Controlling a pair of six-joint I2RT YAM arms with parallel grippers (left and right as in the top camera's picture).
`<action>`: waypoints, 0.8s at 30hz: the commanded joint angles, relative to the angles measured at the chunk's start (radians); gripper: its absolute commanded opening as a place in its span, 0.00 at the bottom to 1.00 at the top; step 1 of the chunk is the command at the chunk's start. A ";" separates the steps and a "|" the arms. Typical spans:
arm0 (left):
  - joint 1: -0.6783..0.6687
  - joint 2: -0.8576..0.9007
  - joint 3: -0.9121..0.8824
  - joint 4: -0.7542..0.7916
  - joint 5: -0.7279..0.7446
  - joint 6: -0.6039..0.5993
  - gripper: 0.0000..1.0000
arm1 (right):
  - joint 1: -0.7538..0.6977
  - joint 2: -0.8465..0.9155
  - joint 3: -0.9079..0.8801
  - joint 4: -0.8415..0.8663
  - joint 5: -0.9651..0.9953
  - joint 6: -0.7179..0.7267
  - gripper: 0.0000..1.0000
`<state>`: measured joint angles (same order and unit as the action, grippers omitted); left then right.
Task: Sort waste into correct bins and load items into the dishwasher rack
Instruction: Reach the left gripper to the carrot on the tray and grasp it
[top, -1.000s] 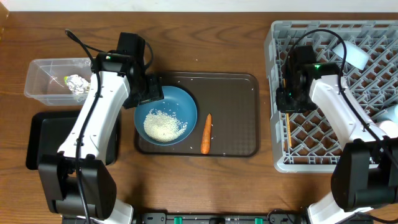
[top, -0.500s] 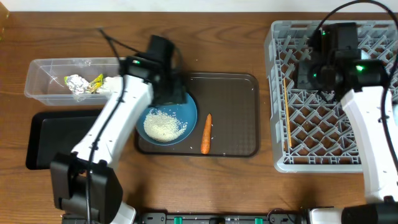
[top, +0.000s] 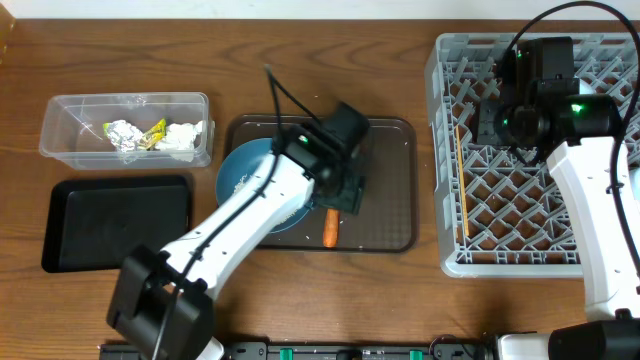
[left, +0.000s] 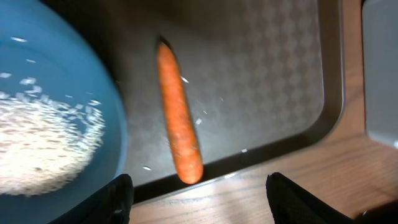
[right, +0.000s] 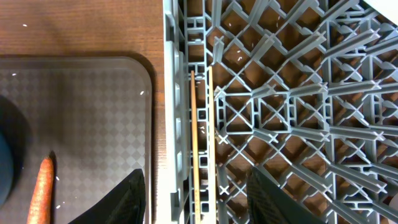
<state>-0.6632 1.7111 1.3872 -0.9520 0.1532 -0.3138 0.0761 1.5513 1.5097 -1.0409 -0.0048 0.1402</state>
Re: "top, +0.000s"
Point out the black bin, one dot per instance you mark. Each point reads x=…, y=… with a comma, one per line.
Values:
x=94, y=224

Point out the dark blue plate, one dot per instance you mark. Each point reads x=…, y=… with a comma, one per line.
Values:
x=240, y=165

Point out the aluminium foil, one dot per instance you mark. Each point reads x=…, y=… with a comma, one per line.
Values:
x=124, y=136

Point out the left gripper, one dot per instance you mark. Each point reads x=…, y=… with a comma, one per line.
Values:
x=353, y=200

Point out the grey dishwasher rack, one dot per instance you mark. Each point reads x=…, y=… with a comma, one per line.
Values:
x=518, y=223

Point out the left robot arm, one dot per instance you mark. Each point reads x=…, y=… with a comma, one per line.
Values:
x=163, y=302

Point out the yellow green snack wrapper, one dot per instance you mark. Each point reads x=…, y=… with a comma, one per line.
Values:
x=152, y=136

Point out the clear plastic bin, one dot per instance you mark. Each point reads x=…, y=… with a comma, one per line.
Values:
x=72, y=130

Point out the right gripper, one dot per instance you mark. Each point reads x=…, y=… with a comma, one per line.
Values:
x=486, y=113

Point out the wooden chopstick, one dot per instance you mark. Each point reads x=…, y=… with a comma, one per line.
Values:
x=462, y=187

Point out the white crumpled tissue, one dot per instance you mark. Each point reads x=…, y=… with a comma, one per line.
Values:
x=179, y=141

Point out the dark brown serving tray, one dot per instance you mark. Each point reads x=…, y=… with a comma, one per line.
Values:
x=388, y=218

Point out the orange carrot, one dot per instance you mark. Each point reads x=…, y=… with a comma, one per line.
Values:
x=331, y=228

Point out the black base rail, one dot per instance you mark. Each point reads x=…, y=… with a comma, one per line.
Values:
x=444, y=347

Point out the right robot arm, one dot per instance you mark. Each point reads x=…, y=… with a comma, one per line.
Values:
x=581, y=138

